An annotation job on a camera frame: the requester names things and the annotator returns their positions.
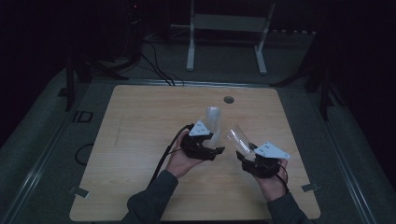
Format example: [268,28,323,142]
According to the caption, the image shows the black floor cables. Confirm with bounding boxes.
[139,40,185,87]

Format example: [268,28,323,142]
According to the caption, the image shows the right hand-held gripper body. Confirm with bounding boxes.
[242,141,291,179]

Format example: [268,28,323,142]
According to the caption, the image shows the white metal stand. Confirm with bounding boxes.
[186,0,276,76]

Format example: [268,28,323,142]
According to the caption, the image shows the person's left hand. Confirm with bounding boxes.
[164,133,204,179]

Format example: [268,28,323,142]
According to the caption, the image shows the black red right gripper cable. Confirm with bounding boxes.
[274,162,290,194]

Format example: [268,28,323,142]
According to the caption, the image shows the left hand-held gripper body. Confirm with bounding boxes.
[180,119,218,161]

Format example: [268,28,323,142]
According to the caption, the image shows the stack of clear cups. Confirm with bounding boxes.
[204,105,223,149]

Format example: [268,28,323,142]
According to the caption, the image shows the person's right hand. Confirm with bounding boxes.
[256,159,290,203]

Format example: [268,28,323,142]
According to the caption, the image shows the grey tape piece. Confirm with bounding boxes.
[301,182,320,193]
[68,186,91,200]

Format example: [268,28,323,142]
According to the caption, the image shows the black tripod stand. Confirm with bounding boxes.
[64,57,129,112]
[270,60,347,122]

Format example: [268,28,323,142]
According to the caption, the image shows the clear plastic cup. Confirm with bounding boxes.
[224,124,257,161]

